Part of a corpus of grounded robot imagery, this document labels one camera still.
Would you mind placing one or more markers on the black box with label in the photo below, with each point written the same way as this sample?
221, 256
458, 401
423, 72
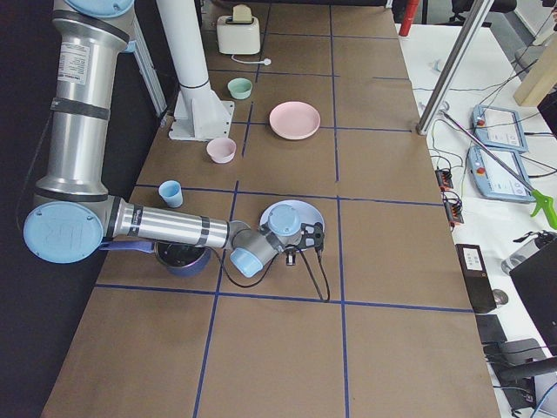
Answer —
475, 276

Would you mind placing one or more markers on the cream toaster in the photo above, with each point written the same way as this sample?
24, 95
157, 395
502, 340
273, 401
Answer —
238, 38

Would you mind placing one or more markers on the aluminium frame post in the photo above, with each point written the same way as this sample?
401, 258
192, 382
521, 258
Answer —
470, 28

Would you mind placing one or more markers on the green bowl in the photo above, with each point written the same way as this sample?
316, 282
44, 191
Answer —
240, 88

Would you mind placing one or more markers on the red cylinder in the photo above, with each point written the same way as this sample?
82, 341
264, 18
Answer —
407, 21

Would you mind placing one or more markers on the far teach pendant tablet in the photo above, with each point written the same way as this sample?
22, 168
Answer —
499, 127

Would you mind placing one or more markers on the light blue cup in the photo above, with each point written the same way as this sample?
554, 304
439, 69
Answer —
171, 193

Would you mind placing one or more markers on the dark blue saucepan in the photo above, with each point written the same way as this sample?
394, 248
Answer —
179, 259

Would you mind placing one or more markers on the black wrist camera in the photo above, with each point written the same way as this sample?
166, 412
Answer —
312, 236

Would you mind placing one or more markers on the pink bowl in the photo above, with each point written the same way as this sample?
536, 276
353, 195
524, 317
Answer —
221, 150

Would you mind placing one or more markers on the bread slice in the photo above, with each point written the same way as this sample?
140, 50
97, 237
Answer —
242, 14

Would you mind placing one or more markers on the pink plate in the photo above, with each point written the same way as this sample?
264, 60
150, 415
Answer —
294, 118

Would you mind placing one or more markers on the cream plate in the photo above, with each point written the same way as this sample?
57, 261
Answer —
295, 138

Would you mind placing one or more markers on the blue plate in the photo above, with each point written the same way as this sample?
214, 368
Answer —
311, 213

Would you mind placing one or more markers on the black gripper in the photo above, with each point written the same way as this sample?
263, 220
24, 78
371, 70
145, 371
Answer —
291, 259

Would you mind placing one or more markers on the teach pendant tablet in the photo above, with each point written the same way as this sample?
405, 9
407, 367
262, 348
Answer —
499, 127
493, 181

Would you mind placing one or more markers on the near teach pendant tablet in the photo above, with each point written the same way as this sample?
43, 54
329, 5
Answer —
493, 181

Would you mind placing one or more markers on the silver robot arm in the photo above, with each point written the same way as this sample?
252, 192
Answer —
73, 210

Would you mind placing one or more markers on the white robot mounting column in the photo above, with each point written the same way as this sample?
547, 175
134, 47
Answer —
199, 113

